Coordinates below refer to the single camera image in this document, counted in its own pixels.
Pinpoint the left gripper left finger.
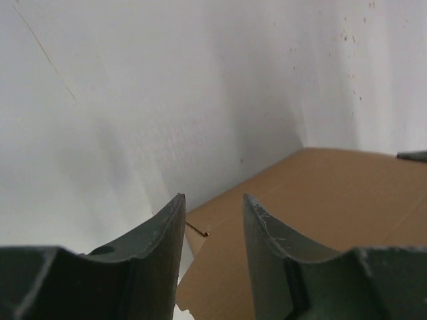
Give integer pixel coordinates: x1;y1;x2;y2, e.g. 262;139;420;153
1;194;186;319

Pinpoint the brown cardboard box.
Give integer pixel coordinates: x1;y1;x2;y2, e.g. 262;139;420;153
176;148;426;319

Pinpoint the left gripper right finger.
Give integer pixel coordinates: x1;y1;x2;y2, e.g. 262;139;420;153
243;195;426;319

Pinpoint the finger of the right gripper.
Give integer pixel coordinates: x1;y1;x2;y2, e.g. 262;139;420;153
396;151;427;162

